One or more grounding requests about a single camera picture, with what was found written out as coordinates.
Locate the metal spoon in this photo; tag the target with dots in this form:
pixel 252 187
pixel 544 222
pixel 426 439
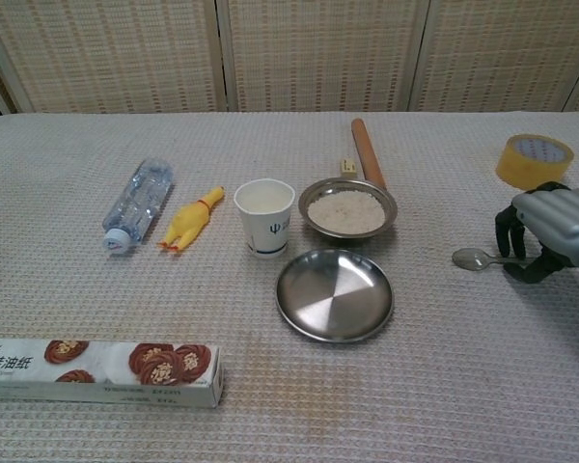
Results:
pixel 468 259

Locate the small cream block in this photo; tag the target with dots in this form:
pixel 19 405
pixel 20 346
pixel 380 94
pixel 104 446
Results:
pixel 348 168

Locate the empty steel plate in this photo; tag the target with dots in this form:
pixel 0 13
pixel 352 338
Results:
pixel 335 294

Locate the black and silver right hand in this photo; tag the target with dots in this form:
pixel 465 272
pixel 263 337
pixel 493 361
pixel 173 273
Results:
pixel 559 217

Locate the wooden rolling pin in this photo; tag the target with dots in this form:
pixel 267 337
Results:
pixel 364 144

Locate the white paper cup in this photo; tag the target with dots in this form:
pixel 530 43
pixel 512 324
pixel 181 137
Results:
pixel 265 231

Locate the baking paper box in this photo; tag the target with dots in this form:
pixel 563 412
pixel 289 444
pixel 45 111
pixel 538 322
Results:
pixel 101 366

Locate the clear packing tape roll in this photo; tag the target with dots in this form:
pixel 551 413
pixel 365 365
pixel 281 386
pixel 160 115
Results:
pixel 511 169

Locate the steel bowl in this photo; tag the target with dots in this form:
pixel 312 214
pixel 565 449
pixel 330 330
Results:
pixel 305 195

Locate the yellow rubber chicken toy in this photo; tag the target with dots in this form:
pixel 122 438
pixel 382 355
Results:
pixel 188 222

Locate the beige woven tablecloth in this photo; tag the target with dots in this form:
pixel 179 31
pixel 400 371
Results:
pixel 463 362

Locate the white rice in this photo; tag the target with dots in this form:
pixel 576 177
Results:
pixel 346 210

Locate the clear plastic water bottle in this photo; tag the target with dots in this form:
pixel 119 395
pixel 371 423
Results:
pixel 135 202

